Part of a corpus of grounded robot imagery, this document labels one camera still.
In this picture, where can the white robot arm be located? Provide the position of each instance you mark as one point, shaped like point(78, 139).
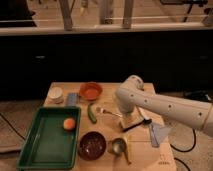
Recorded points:
point(195, 114)

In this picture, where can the orange bowl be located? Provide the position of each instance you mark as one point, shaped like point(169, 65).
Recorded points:
point(90, 90)

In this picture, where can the white paper cup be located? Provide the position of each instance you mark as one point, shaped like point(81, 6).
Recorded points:
point(55, 94)

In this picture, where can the orange peach fruit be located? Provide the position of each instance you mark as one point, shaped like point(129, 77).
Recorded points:
point(69, 124)

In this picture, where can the yellow banana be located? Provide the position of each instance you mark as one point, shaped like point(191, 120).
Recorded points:
point(128, 150)

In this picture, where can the purple bowl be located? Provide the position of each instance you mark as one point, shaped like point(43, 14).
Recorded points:
point(92, 146)

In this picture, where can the small metal cup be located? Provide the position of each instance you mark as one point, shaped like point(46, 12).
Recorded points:
point(118, 146)

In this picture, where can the green cucumber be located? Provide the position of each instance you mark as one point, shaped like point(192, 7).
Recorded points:
point(91, 115)

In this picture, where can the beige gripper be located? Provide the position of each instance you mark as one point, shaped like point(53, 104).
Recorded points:
point(129, 120)

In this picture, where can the green plastic tray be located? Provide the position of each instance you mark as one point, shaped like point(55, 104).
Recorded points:
point(48, 145)

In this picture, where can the blue white cloth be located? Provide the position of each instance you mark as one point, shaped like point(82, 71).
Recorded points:
point(158, 133)

